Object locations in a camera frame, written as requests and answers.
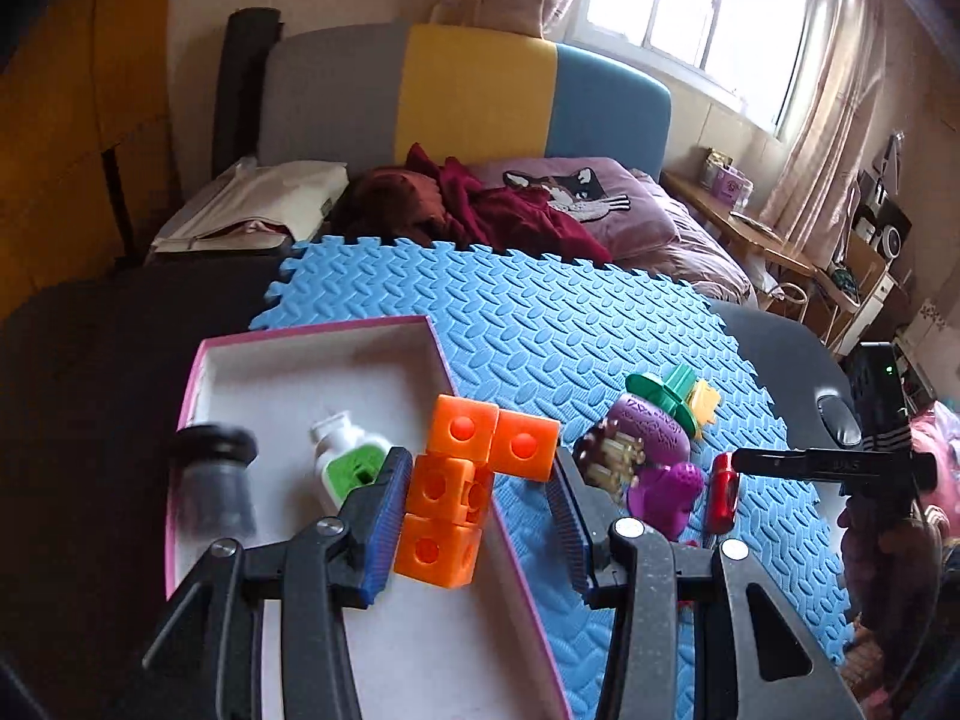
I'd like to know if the brown bristle brush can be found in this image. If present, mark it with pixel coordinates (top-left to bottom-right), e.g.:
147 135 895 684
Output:
574 420 647 505

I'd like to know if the wooden bedside table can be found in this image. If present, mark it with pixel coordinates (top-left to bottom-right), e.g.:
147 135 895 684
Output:
664 169 818 278

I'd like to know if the grey yellow blue headboard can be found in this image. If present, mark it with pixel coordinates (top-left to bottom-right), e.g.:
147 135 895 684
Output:
259 22 672 181

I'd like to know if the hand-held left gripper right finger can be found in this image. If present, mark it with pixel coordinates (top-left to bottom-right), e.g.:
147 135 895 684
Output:
546 454 863 720

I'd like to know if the white wire stool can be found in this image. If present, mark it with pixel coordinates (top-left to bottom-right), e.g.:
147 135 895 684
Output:
772 281 811 323

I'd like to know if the mauve dog print pillow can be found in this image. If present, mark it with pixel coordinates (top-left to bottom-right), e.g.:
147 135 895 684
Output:
469 157 680 260

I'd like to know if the blue foam puzzle mat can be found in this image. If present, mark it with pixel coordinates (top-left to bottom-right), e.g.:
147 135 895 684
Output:
249 236 856 720

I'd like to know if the black oval table fitting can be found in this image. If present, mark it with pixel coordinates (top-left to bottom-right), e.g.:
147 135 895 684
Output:
817 394 863 445

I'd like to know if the dark red cloth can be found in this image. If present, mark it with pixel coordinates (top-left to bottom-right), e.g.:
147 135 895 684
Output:
405 144 612 265

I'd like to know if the wooden wardrobe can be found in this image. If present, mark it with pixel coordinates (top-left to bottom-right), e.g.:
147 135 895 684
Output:
0 0 181 316

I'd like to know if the white green plastic bottle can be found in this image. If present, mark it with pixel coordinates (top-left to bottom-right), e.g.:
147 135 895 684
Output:
310 411 395 511

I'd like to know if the yellow orange plastic toy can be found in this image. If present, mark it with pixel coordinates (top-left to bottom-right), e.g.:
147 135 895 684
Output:
688 379 722 428

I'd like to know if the person's right hand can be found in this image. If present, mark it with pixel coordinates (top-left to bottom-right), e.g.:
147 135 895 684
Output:
836 495 944 620

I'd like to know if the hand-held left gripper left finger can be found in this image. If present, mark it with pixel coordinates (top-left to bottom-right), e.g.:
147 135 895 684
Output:
142 446 413 720

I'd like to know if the mauve bed sheet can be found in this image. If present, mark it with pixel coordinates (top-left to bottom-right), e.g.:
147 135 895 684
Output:
615 172 755 305

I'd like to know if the pink-edged white tray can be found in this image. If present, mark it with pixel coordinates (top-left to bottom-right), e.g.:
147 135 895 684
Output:
163 315 575 720

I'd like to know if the grey black plastic cup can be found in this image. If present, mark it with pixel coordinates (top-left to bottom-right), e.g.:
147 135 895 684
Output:
166 424 260 541

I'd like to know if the magenta bumpy toy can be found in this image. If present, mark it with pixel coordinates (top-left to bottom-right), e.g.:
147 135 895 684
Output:
626 461 707 541

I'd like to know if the window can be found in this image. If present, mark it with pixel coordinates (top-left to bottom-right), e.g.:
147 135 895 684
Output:
581 0 815 128

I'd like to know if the pink patterned cloth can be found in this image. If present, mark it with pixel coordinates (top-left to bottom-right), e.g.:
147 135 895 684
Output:
904 399 960 481

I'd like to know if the orange linked cubes toy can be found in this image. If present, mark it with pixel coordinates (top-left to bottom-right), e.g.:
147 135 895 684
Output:
394 394 562 587

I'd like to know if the red small bottle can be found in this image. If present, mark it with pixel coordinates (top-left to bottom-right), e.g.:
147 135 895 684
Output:
703 452 740 537

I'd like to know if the cluttered white shelf unit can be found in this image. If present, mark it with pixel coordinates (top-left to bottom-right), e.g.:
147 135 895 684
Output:
814 135 916 353

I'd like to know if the beige canvas bag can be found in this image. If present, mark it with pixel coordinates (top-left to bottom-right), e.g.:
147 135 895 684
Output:
150 157 351 254

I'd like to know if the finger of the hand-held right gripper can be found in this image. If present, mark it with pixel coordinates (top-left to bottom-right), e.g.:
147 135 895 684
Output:
731 446 854 482

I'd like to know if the brown plush cushion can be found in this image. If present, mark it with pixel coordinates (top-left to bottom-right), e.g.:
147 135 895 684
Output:
330 169 451 241

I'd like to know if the purple small box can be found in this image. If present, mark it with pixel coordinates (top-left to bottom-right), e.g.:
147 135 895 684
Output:
701 148 755 211

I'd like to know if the black table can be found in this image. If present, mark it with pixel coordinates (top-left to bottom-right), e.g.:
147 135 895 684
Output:
0 255 856 720

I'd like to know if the green plastic piece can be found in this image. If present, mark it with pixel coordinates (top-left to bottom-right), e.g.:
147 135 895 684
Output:
625 364 710 440

